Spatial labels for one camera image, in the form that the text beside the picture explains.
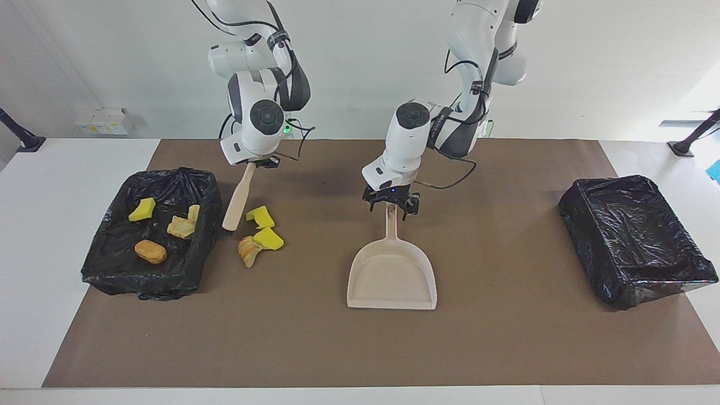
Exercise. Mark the black stand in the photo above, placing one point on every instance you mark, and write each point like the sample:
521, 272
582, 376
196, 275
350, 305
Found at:
683, 148
28, 143

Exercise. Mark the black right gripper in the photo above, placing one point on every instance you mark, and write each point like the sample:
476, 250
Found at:
265, 162

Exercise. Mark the striped orange croissant piece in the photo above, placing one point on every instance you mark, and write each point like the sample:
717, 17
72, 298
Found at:
194, 214

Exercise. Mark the white wall socket box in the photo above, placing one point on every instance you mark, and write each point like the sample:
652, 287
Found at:
104, 121

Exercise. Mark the pale orange croissant piece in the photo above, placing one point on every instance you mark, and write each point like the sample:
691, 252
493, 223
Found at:
248, 252

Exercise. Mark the brown oval bun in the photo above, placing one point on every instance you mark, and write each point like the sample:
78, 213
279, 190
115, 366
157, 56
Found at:
151, 252

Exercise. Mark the brown table mat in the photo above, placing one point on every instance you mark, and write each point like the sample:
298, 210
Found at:
337, 354

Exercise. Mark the bin with black bag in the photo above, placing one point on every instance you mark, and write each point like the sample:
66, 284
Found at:
112, 270
635, 242

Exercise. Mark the pale bread chunk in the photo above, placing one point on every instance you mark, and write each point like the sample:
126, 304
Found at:
180, 228

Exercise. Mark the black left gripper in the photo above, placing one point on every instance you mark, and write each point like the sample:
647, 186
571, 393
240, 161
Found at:
394, 194

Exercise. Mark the beige plastic dustpan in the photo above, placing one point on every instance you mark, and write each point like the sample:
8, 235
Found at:
391, 281

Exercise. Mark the yellow green scrub sponge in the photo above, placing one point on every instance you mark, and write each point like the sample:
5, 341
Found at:
143, 210

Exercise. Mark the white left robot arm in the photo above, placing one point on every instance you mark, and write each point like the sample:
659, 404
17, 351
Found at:
405, 140

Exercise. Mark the yellow sponge piece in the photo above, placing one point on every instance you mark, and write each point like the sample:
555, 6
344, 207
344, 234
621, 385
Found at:
260, 217
269, 239

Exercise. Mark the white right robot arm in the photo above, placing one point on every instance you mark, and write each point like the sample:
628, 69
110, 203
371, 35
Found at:
253, 101

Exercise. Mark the blue object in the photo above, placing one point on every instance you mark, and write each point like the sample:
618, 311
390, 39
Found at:
715, 171

